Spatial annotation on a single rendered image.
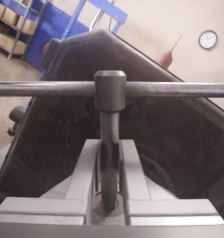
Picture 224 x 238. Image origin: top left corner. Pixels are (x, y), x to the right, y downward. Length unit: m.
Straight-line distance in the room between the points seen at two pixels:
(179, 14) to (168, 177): 3.54
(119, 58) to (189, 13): 3.52
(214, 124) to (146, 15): 3.45
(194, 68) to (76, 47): 3.48
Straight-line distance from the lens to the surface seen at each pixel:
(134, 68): 0.30
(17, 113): 0.50
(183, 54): 3.68
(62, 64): 0.33
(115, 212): 0.18
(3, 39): 4.21
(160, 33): 3.65
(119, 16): 3.20
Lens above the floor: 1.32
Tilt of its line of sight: 20 degrees down
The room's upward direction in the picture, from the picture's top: 35 degrees clockwise
